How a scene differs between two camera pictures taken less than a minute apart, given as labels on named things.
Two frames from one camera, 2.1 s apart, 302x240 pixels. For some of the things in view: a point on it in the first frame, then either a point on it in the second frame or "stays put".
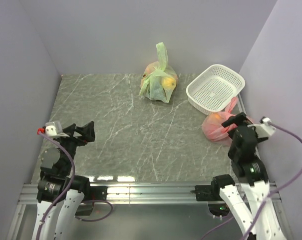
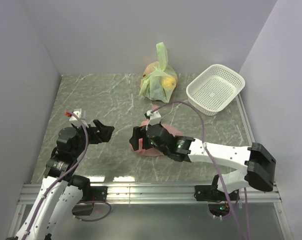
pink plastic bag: x=211 y=125 -> x=151 y=152
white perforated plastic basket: x=211 y=89 stays put
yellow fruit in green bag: x=168 y=83 stays put
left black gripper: x=87 y=132 -> x=104 y=134
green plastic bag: x=158 y=80 stays put
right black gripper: x=241 y=117 -> x=138 y=132
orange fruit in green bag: x=151 y=67 stays put
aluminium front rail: x=144 y=193 stays put
